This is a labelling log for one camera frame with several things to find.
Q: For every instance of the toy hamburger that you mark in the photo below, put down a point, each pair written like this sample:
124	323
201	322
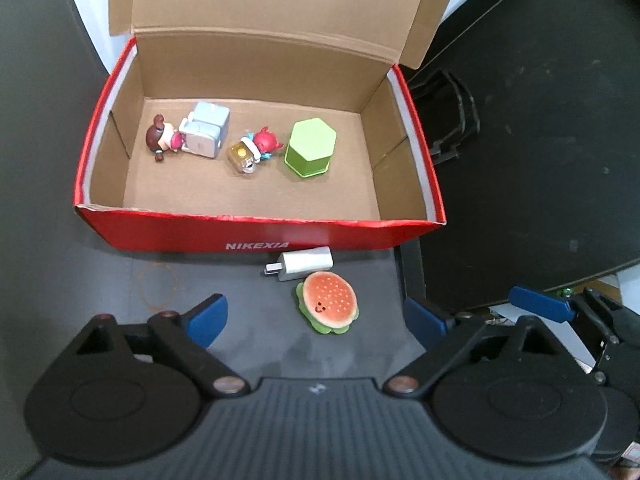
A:
327	302

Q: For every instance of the green hexagonal cup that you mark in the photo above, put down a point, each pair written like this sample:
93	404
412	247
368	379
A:
311	147

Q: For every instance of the white charger plug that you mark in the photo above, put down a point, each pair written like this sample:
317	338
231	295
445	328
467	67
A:
305	262

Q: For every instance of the large black board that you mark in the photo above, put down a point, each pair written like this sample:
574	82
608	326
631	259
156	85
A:
550	135

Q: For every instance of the brown bear figurine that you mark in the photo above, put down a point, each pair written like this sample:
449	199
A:
161	137

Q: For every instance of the small red-hatted figurine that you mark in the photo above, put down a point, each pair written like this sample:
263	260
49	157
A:
252	150

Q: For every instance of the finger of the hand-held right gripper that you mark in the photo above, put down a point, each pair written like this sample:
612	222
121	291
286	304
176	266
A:
540	304

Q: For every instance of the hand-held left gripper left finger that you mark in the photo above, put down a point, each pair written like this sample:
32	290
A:
207	321

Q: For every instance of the red cardboard shoe box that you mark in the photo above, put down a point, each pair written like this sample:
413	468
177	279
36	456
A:
250	232

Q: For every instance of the orange rubber band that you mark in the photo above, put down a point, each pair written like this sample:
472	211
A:
172	280

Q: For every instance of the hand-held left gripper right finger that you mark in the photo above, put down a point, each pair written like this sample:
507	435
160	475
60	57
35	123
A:
425	322

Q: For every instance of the black plastic bracket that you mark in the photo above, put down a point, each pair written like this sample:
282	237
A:
462	110

